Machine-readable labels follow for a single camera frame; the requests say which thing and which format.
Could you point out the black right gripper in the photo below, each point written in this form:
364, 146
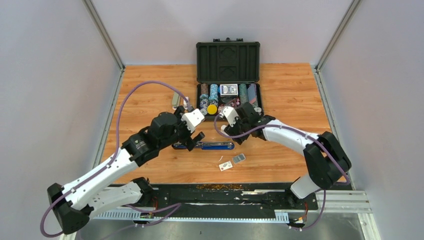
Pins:
232, 131

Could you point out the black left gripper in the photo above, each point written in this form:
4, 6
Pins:
179, 111

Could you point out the blue stapler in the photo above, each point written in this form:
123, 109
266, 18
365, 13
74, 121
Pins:
215, 145

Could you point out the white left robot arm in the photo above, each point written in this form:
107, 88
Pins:
76, 203

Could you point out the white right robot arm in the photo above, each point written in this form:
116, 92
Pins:
325, 158

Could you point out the small white stapler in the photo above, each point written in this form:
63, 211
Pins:
184, 100

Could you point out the grey-green stapler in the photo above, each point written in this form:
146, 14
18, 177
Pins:
175, 102

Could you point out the yellow poker chip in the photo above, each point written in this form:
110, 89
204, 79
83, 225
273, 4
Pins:
212, 109

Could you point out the blue playing card deck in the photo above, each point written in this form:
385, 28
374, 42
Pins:
228, 90

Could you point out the black poker chip case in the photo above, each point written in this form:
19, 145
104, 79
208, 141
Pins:
228, 62

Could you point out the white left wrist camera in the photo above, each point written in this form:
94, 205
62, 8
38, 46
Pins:
193, 119

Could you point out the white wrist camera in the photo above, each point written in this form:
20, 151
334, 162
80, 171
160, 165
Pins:
193, 119
230, 114

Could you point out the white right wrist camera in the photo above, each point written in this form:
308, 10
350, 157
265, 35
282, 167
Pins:
230, 114

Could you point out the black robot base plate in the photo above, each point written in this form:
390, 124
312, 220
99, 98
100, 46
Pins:
227, 200

